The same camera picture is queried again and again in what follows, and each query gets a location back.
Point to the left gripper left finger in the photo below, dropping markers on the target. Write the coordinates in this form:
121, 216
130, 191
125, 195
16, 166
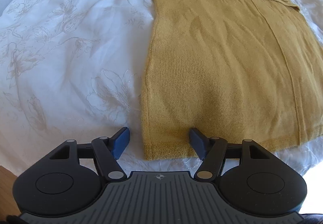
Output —
106, 153

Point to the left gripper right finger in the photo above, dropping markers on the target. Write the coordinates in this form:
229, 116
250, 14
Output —
211, 151

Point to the yellow knit sweater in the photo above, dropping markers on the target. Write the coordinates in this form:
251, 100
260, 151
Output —
235, 69

